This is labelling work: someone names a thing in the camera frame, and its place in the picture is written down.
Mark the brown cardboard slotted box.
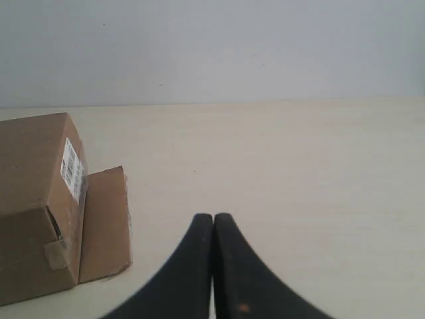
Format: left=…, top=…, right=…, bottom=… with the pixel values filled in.
left=1, top=113, right=131, bottom=305

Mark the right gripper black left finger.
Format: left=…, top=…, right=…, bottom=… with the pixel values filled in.
left=106, top=213, right=213, bottom=319

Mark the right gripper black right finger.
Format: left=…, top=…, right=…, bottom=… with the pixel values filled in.
left=213, top=213, right=329, bottom=318

